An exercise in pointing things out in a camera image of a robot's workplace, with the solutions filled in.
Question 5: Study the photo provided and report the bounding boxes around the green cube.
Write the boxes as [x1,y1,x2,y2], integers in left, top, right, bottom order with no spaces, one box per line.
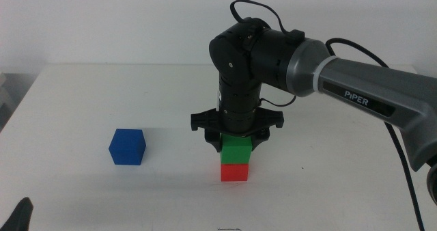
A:
[220,134,254,165]

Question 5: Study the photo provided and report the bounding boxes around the red cube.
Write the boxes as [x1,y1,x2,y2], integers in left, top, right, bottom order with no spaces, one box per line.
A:
[220,163,250,182]

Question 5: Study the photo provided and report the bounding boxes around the blue cube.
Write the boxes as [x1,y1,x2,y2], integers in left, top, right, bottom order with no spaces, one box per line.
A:
[108,128,147,166]

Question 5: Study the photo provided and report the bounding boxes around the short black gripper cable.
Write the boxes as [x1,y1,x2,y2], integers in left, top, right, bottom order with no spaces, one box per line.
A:
[259,94,298,108]

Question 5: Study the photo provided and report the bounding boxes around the black looped wrist cable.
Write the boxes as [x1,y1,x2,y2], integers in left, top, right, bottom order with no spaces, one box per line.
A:
[229,0,295,34]

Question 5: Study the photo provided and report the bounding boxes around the long black arm cable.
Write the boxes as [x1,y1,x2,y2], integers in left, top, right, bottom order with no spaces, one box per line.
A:
[325,37,427,231]

